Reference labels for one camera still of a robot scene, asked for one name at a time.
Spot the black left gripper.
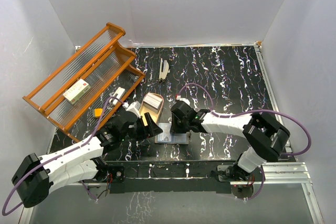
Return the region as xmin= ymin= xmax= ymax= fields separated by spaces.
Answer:
xmin=121 ymin=112 xmax=162 ymax=141

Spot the white printed card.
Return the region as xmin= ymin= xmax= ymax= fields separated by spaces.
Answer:
xmin=155 ymin=123 xmax=172 ymax=144

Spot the black right arm base motor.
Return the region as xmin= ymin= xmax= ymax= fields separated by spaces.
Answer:
xmin=210 ymin=164 xmax=256 ymax=186

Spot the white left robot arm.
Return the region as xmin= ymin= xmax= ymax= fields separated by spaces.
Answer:
xmin=12 ymin=112 xmax=163 ymax=208

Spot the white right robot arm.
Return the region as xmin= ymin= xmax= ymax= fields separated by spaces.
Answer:
xmin=170 ymin=100 xmax=290 ymax=180

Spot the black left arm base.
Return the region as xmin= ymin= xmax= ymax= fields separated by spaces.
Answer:
xmin=86 ymin=163 xmax=125 ymax=201

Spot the stack of white cards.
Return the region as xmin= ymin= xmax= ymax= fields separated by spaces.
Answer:
xmin=143 ymin=93 xmax=163 ymax=110

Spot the beige oval plastic tray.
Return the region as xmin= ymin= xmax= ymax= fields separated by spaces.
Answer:
xmin=139 ymin=94 xmax=164 ymax=123

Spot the orange yellow small object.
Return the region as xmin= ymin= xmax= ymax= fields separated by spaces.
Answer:
xmin=93 ymin=108 xmax=103 ymax=118

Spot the white stapler near rack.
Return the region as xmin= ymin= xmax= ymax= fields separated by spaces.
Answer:
xmin=109 ymin=87 xmax=125 ymax=106

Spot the orange wooden rack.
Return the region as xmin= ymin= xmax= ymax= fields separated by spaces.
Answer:
xmin=23 ymin=23 xmax=145 ymax=142

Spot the white stapler on table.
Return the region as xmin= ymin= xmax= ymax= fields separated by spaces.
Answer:
xmin=159 ymin=58 xmax=170 ymax=82

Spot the white box on rack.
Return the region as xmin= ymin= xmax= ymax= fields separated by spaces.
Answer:
xmin=63 ymin=79 xmax=91 ymax=104

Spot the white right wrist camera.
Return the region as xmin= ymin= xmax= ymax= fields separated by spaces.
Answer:
xmin=175 ymin=94 xmax=191 ymax=108

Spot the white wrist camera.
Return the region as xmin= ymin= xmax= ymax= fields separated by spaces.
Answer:
xmin=126 ymin=101 xmax=141 ymax=118
xmin=175 ymin=94 xmax=191 ymax=108

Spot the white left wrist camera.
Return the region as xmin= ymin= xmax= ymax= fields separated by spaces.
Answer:
xmin=126 ymin=101 xmax=141 ymax=118

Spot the aluminium frame rail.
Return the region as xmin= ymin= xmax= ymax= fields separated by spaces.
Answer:
xmin=230 ymin=162 xmax=312 ymax=184

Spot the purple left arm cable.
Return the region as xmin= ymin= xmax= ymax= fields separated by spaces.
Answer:
xmin=1 ymin=97 xmax=127 ymax=214

